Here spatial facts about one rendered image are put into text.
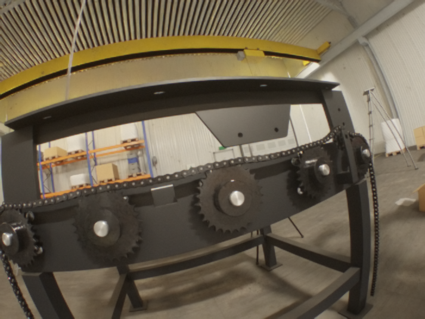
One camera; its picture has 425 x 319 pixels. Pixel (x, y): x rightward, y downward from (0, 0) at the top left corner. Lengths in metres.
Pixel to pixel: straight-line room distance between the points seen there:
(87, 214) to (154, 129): 9.58
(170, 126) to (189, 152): 1.69
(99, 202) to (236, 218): 0.31
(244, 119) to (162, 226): 0.37
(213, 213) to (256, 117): 0.31
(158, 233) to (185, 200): 0.11
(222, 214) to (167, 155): 9.23
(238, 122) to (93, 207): 0.44
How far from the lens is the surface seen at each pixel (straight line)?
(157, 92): 0.52
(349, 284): 0.99
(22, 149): 0.64
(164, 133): 9.89
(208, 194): 0.43
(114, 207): 0.43
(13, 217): 0.59
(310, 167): 0.58
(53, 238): 0.57
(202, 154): 9.88
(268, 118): 0.61
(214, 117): 0.54
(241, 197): 0.42
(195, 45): 8.06
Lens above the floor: 0.91
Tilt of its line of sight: 5 degrees up
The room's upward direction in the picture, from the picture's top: 13 degrees counter-clockwise
